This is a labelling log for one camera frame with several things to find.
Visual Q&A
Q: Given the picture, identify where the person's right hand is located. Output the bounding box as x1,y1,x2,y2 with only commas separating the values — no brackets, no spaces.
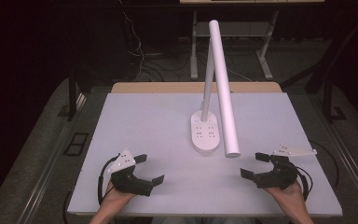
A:
263,180,306,217

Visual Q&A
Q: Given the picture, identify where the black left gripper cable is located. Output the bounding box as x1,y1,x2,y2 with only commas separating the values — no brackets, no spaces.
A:
97,153,121,207

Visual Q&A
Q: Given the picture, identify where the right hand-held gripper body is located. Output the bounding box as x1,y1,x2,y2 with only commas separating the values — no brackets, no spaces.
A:
253,143,318,191

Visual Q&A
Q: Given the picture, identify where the white desk lamp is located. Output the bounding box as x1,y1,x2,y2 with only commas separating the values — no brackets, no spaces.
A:
189,19,241,159

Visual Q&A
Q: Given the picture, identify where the black cable loop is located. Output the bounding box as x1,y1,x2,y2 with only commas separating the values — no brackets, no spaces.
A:
309,139,340,191

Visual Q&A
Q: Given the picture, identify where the grey metal desk frame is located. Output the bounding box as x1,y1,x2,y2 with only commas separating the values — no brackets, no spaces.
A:
189,10,280,81

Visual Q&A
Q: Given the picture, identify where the black metal stand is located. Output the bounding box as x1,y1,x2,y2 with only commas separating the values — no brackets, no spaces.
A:
67,69,79,122
322,78,348,123

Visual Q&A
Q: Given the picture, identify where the person's left hand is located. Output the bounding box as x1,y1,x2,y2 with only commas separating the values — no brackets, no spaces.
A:
100,181,138,217

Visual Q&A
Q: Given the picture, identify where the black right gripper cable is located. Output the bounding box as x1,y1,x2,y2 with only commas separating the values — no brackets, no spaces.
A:
295,165,314,202

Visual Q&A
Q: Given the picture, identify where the black floor frame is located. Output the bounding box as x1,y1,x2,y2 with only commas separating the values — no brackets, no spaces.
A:
63,132,90,157

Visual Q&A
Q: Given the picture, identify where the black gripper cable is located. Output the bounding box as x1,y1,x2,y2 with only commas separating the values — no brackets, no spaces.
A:
295,165,314,202
97,153,121,207

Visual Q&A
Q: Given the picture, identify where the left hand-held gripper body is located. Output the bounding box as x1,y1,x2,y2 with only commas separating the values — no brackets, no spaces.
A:
106,148,155,198

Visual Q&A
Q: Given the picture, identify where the white floor cable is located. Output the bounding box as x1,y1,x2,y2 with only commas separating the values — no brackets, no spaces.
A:
117,0,157,82

